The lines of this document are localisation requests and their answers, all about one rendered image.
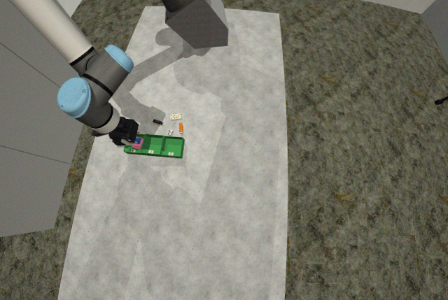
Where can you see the green rack of three bins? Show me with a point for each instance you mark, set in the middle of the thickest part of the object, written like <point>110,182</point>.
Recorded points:
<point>155,145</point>

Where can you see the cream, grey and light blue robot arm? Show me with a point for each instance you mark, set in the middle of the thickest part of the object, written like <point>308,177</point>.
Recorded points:
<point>84,98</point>

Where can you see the pink rectangular block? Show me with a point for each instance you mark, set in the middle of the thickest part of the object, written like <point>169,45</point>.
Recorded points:
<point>138,146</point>

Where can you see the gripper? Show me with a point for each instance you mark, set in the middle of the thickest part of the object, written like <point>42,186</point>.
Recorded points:
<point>119,135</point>

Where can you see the cream domino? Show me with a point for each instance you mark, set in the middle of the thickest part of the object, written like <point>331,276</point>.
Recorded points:
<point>176,117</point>

